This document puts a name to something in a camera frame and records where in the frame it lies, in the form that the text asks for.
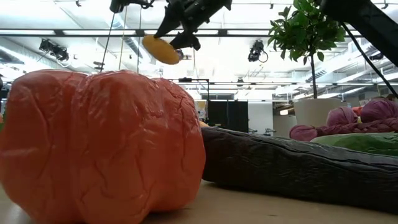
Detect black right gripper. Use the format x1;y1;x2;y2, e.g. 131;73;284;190
154;0;233;52

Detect yellow-orange oval fruit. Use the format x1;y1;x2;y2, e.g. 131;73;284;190
142;34;182;65

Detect red-orange bell pepper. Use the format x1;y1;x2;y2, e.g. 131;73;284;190
0;68;206;224

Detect purple onion braid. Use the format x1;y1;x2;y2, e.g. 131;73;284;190
289;98;398;142

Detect black lamp stand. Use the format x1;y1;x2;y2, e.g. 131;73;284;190
178;77;210;101

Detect black cabinet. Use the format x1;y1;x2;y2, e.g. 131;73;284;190
207;100;249;134

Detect black ceiling track lights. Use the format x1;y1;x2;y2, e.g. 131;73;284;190
39;39;70;62

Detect small green potted tree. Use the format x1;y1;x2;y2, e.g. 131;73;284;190
267;0;346;100

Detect white plant pot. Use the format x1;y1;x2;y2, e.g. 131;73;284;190
293;98;343;128

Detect silver ventilation duct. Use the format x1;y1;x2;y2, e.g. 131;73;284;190
110;12;150;63

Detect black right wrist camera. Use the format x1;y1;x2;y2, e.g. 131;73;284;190
109;0;155;14

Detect black hanging cable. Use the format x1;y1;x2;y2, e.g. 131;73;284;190
99;12;116;73

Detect colourful wall poster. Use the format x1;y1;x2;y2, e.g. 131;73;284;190
195;100;208;121

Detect black ceiling spotlight with cable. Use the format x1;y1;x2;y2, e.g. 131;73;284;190
248;39;269;63

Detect black overhead frame bar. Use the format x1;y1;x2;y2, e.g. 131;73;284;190
0;28;398;38

